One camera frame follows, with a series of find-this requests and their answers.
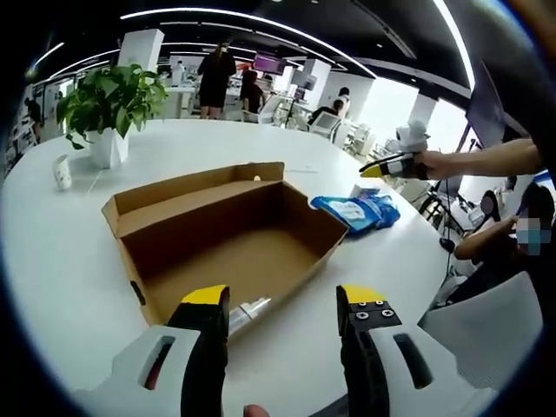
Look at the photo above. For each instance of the green potted plant white pot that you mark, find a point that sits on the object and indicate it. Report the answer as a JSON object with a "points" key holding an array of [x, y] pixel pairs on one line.
{"points": [[108, 100]]}

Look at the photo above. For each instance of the purple screen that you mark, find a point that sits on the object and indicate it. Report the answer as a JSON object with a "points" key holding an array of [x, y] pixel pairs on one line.
{"points": [[269, 61]]}

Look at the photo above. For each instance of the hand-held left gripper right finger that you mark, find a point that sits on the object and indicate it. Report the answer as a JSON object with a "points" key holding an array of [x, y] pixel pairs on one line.
{"points": [[365, 347]]}

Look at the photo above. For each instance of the person's right hand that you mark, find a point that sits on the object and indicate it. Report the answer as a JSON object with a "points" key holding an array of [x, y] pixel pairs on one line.
{"points": [[432, 165]]}

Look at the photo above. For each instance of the large dark monitor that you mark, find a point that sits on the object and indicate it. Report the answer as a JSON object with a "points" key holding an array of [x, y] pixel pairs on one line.
{"points": [[486, 100]]}

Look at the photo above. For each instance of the blue wipes pack soft item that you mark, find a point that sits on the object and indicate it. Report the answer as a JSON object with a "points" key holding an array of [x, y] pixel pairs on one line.
{"points": [[347, 213]]}

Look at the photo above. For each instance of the brown cardboard shoe box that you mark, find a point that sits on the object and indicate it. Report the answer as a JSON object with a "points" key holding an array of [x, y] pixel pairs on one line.
{"points": [[226, 247]]}

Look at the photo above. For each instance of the black round device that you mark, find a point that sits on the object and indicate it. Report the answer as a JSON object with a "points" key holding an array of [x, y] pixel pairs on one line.
{"points": [[447, 243]]}

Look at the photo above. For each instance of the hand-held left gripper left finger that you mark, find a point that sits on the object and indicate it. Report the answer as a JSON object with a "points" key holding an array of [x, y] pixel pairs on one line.
{"points": [[204, 347]]}

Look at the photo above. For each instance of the blue tissue pack soft item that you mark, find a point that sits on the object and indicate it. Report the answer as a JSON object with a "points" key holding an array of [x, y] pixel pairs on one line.
{"points": [[386, 213]]}

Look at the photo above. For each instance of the white table socket strip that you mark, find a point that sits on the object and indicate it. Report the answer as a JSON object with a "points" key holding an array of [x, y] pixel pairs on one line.
{"points": [[302, 170]]}

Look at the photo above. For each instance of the white chair back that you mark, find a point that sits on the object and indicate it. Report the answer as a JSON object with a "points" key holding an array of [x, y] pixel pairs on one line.
{"points": [[486, 330]]}

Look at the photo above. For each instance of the white paper cup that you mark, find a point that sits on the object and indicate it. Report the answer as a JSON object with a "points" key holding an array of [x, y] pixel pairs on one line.
{"points": [[62, 174]]}

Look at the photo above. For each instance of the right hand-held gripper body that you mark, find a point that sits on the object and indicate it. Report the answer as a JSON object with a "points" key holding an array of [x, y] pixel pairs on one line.
{"points": [[412, 137]]}

